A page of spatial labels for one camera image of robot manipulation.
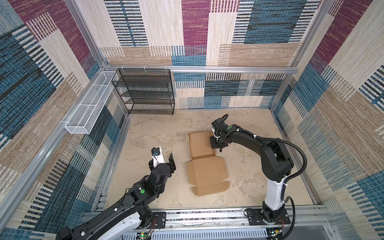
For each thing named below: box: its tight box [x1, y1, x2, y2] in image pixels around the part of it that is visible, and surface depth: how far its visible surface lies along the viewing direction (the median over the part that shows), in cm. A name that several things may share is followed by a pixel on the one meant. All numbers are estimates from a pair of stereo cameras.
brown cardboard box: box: [187, 131, 230, 197], surface depth 91 cm
